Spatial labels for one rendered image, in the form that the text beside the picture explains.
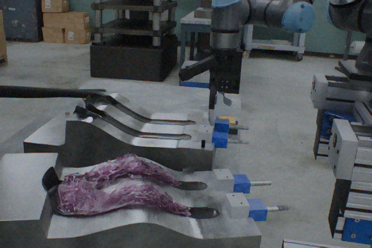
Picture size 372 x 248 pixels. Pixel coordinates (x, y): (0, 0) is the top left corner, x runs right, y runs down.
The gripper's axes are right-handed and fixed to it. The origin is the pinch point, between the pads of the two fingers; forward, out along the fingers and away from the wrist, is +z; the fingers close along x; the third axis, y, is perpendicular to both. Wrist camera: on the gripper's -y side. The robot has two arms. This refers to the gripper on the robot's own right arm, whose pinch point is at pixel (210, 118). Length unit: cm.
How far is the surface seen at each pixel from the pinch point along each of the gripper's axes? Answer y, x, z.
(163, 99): -22, 49, 11
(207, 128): -0.1, -10.3, -0.9
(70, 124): -34.1, -17.8, -1.3
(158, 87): -28, 66, 11
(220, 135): 3.4, -11.5, 0.4
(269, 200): 34, 116, 91
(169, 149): -8.5, -17.7, 2.7
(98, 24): -166, 380, 24
